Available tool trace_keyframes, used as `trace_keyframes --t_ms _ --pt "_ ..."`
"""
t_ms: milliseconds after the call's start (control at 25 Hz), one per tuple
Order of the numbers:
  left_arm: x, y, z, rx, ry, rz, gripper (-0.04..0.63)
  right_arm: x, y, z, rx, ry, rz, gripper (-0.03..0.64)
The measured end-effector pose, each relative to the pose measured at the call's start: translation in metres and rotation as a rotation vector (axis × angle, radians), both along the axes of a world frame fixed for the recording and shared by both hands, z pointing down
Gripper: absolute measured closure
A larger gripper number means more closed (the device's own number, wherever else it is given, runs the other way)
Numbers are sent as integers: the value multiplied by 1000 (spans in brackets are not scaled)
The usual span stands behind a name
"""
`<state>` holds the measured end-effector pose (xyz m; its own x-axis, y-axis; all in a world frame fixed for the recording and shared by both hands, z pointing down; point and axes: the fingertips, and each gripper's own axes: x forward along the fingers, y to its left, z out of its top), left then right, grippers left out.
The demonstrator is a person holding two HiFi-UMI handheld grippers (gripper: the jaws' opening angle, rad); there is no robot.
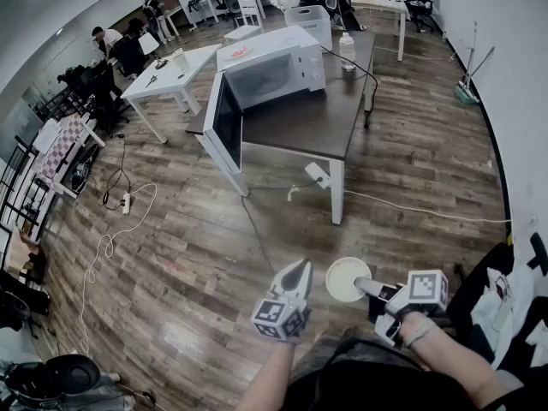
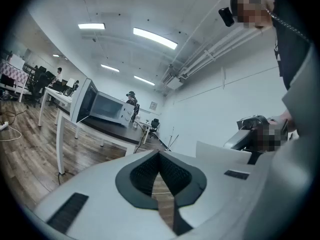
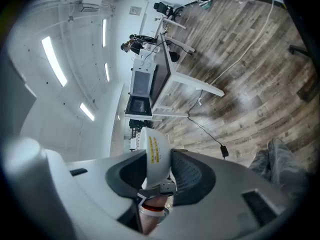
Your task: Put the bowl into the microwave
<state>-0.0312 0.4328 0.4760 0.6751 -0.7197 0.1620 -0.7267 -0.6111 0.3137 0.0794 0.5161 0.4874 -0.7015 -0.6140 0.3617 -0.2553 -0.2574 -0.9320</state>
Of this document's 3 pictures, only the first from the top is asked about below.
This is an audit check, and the light wooden table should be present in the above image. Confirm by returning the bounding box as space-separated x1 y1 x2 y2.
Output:
349 0 413 63

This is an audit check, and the white bowl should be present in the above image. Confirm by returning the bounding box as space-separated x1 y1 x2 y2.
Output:
325 256 373 304

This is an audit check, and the black metal rack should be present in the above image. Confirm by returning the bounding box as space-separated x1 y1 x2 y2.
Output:
0 134 59 273

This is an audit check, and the thin white looped cable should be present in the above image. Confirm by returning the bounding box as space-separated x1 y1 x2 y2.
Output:
78 182 159 355

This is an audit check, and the white table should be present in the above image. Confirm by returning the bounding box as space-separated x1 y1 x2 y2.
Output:
120 42 223 146

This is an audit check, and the black microwave power cable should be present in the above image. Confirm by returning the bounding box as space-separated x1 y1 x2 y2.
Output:
319 44 380 128

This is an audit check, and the black and grey machine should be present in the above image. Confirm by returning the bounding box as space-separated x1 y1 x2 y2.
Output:
0 353 137 411

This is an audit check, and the white microwave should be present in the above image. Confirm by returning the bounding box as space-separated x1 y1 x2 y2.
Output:
200 24 329 199

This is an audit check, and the white wooden chair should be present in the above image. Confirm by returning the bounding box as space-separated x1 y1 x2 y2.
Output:
236 0 263 28

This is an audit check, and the black floor cable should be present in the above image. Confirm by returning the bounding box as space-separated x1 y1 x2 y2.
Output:
241 194 276 274

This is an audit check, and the long white floor cable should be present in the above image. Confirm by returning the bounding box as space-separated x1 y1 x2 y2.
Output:
342 188 513 224

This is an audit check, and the white plastic storage bin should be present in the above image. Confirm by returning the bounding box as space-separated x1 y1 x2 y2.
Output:
283 4 335 53

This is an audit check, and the clear plastic water bottle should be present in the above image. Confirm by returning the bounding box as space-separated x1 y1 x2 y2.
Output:
338 32 358 72

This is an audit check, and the table with checkered cloth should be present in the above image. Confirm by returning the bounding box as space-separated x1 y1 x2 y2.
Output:
30 112 107 200

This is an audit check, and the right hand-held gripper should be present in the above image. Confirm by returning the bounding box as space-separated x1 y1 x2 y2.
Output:
353 269 450 347

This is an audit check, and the dark brown table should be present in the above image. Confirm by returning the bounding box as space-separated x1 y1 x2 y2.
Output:
184 30 378 226

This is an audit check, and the person's right forearm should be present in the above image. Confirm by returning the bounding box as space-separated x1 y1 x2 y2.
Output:
396 309 517 411

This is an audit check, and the person's black clothing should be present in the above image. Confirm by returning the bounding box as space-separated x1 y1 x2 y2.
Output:
284 326 487 411

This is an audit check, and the black chair with clothes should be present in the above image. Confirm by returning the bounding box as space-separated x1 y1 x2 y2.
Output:
444 230 548 374

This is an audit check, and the person's left forearm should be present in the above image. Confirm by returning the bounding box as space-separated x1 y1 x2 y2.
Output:
233 339 301 411

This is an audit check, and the mop with green head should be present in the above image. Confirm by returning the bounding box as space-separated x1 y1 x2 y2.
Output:
453 20 497 105

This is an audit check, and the thin black cable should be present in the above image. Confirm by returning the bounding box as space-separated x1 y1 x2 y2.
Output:
100 136 132 211

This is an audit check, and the grey wristband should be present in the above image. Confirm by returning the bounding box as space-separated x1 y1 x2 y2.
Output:
403 319 437 349

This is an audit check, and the white jar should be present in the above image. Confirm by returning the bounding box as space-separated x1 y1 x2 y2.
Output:
170 47 191 77

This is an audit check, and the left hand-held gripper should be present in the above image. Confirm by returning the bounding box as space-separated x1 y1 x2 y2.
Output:
250 259 314 344

